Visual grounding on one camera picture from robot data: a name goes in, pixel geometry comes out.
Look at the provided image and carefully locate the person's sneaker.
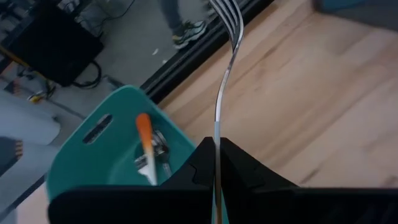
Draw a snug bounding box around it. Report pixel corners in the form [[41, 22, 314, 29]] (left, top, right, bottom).
[[158, 0, 218, 50]]

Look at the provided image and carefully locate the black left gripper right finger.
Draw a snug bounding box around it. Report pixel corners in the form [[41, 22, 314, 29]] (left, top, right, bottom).
[[221, 138, 398, 224]]

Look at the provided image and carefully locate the coiled black cable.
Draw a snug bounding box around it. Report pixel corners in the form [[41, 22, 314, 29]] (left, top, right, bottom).
[[72, 60, 103, 90]]

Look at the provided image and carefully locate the small hazard-striped floor mat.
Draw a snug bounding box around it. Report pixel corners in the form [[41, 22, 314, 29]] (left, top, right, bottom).
[[0, 136, 24, 177]]

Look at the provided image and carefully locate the teal plastic bin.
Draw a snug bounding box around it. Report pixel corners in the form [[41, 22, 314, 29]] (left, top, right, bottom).
[[45, 85, 229, 224]]

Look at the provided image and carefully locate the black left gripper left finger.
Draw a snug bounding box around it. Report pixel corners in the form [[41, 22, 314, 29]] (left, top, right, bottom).
[[48, 137, 215, 224]]

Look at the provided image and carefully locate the black equipment case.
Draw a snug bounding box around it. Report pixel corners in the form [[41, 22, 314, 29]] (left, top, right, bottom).
[[6, 4, 105, 88]]

